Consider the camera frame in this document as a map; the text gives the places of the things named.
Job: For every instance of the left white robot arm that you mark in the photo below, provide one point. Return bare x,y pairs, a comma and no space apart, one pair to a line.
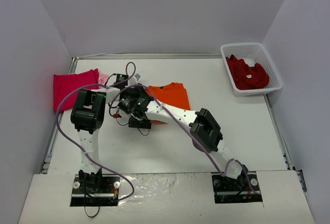
87,116

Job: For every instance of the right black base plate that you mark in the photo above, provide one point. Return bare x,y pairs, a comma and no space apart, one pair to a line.
241,190

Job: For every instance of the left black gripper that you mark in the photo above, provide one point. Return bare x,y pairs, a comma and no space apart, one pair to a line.
119,80

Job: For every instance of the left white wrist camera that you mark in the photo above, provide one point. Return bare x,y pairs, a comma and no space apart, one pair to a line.
134,79

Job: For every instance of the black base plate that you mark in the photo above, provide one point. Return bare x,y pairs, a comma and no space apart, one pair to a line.
241,190
105,195

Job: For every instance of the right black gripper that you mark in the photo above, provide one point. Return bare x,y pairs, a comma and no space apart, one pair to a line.
139,123

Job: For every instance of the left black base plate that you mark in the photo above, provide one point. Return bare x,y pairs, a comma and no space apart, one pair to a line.
105,195

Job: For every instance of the pink folded t shirt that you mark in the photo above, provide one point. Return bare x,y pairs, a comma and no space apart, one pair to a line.
102,78

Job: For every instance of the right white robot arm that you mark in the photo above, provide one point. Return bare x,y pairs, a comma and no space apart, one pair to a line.
199,125

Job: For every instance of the orange t shirt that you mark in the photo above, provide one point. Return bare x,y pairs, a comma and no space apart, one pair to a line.
174,94

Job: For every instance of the dark red t shirt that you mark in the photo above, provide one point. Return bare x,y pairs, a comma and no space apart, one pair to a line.
246,77

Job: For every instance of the white plastic basket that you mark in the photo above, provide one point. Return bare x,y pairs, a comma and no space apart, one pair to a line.
252,53

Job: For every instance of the magenta folded t shirt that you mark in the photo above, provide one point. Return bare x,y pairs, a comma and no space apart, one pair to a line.
65,84

